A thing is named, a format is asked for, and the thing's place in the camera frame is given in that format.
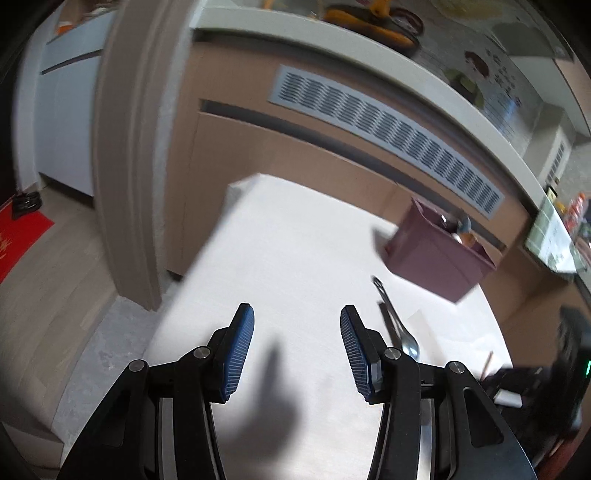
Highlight green checked towel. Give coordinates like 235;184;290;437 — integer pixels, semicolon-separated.
524;196;583;278

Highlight cartoon wall poster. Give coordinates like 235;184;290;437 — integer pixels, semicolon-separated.
416;0;557;155

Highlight maroon plastic utensil container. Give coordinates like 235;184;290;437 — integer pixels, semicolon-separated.
384;198;498;304

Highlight beige door frame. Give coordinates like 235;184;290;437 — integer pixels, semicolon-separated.
93;0;205;311

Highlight orange bottle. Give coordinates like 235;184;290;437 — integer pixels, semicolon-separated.
567;194;588;232

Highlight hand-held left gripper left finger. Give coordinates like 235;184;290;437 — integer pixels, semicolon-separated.
55;302;256;480

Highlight small grey wall vent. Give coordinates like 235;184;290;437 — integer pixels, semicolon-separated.
545;137;574;186

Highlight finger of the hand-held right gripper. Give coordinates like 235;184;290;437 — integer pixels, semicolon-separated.
480;366;552;398

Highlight red floor mat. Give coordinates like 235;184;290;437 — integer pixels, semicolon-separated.
0;207;55;285

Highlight large metal spoon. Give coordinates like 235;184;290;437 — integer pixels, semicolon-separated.
372;276;420;361

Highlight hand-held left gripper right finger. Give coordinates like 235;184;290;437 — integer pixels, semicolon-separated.
340;305;539;480

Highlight brown wooden kitchen cabinet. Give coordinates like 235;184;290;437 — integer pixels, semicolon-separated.
166;39;561;333

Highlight long grey vent grille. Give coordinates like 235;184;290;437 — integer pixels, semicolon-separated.
268;65;505;219

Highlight dark pan with yellow handle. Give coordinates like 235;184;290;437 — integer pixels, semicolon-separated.
323;1;424;52

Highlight white cabinet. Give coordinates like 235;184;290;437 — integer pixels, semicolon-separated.
36;7;105;198

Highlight black shoes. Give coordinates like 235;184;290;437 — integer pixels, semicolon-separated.
11;191;43;218

